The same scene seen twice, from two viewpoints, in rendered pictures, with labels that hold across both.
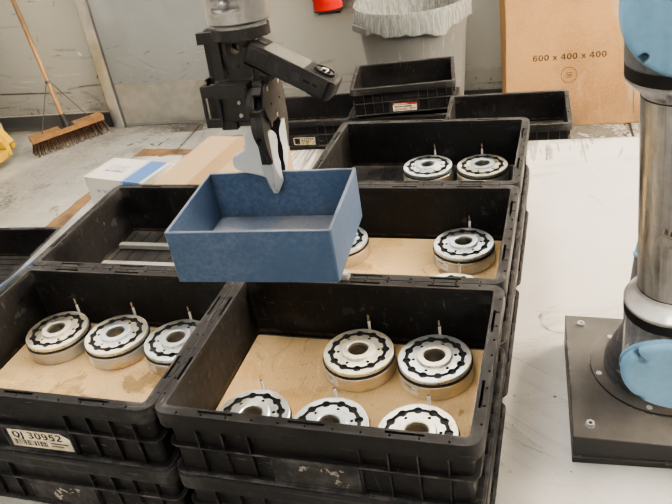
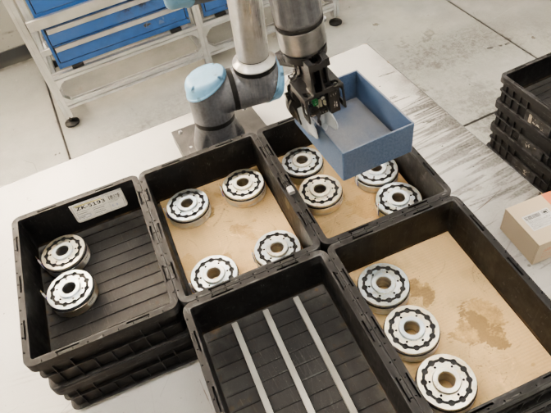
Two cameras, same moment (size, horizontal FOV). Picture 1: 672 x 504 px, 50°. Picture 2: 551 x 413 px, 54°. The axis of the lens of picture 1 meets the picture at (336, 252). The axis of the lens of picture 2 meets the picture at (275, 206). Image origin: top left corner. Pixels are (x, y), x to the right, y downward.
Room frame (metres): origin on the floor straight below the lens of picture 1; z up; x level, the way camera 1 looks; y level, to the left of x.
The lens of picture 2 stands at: (1.38, 0.63, 1.80)
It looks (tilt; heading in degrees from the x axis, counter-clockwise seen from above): 48 degrees down; 236
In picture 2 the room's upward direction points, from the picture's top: 11 degrees counter-clockwise
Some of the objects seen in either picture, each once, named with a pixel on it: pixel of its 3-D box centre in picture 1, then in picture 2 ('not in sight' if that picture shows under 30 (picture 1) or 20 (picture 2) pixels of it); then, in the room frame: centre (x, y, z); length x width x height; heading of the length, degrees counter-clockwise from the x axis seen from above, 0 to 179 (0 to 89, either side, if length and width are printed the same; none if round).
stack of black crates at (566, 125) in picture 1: (508, 169); not in sight; (2.25, -0.64, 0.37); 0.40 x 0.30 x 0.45; 73
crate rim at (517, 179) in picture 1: (420, 154); (89, 261); (1.31, -0.20, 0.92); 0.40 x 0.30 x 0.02; 69
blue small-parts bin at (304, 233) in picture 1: (269, 223); (350, 122); (0.79, 0.08, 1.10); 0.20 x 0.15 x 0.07; 73
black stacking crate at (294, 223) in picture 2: (391, 259); (227, 224); (1.03, -0.09, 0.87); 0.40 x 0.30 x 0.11; 69
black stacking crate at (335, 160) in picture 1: (422, 177); (98, 274); (1.31, -0.20, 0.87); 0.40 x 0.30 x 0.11; 69
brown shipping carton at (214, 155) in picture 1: (226, 193); not in sight; (1.56, 0.23, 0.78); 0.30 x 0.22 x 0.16; 154
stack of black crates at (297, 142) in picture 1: (316, 145); not in sight; (2.87, 0.01, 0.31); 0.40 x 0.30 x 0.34; 73
